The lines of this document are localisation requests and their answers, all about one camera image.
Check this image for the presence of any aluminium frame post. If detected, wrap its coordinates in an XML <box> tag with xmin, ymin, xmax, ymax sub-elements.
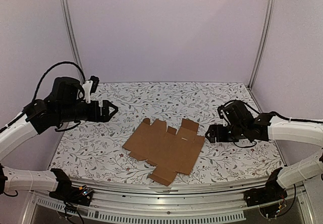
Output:
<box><xmin>60</xmin><ymin>0</ymin><xmax>84</xmax><ymax>72</ymax></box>
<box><xmin>247</xmin><ymin>0</ymin><xmax>275</xmax><ymax>90</ymax></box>

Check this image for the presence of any right aluminium frame post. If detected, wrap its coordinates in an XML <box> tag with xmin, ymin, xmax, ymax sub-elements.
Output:
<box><xmin>247</xmin><ymin>0</ymin><xmax>275</xmax><ymax>90</ymax></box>

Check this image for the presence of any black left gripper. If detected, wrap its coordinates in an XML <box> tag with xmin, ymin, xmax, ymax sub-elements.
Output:
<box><xmin>58</xmin><ymin>99</ymin><xmax>119</xmax><ymax>123</ymax></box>

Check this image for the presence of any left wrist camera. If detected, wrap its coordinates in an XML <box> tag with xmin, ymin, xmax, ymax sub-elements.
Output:
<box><xmin>82</xmin><ymin>76</ymin><xmax>99</xmax><ymax>103</ymax></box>

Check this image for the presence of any small green circuit board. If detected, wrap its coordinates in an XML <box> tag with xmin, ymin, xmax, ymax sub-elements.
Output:
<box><xmin>78</xmin><ymin>185</ymin><xmax>93</xmax><ymax>196</ymax></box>

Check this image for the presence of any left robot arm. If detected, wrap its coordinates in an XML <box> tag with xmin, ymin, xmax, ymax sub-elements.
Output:
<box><xmin>1</xmin><ymin>76</ymin><xmax>119</xmax><ymax>206</ymax></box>

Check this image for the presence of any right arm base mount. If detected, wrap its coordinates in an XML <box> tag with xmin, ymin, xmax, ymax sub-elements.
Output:
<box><xmin>243</xmin><ymin>186</ymin><xmax>288</xmax><ymax>207</ymax></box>

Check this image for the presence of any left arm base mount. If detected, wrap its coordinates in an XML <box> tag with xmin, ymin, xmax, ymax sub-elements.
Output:
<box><xmin>49</xmin><ymin>184</ymin><xmax>94</xmax><ymax>206</ymax></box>

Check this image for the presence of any aluminium front rail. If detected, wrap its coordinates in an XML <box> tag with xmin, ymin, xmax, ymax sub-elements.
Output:
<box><xmin>22</xmin><ymin>178</ymin><xmax>315</xmax><ymax>223</ymax></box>

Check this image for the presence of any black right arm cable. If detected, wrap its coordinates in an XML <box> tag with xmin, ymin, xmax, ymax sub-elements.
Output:
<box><xmin>242</xmin><ymin>101</ymin><xmax>323</xmax><ymax>124</ymax></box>

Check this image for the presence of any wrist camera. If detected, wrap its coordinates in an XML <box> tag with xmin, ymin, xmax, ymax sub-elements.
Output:
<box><xmin>217</xmin><ymin>105</ymin><xmax>231</xmax><ymax>125</ymax></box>
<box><xmin>82</xmin><ymin>76</ymin><xmax>99</xmax><ymax>103</ymax></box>

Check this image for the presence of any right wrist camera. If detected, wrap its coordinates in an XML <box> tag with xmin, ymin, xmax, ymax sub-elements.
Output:
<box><xmin>217</xmin><ymin>105</ymin><xmax>231</xmax><ymax>125</ymax></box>

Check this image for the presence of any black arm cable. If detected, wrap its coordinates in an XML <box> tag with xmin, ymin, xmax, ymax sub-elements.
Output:
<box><xmin>32</xmin><ymin>61</ymin><xmax>85</xmax><ymax>103</ymax></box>
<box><xmin>242</xmin><ymin>101</ymin><xmax>323</xmax><ymax>124</ymax></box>

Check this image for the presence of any floral patterned table mat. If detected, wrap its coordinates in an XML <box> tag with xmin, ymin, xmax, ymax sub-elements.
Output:
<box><xmin>50</xmin><ymin>82</ymin><xmax>285</xmax><ymax>186</ymax></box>

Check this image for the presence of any left aluminium frame post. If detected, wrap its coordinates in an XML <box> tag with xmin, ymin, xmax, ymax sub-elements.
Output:
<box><xmin>60</xmin><ymin>0</ymin><xmax>84</xmax><ymax>72</ymax></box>

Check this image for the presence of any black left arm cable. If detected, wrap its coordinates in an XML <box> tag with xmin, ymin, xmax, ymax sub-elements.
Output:
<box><xmin>32</xmin><ymin>61</ymin><xmax>85</xmax><ymax>103</ymax></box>

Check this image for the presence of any brown cardboard box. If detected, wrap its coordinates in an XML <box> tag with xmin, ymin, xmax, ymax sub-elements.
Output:
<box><xmin>123</xmin><ymin>118</ymin><xmax>205</xmax><ymax>186</ymax></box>

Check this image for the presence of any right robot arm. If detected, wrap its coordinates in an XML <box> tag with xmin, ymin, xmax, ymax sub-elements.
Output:
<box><xmin>205</xmin><ymin>100</ymin><xmax>322</xmax><ymax>202</ymax></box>

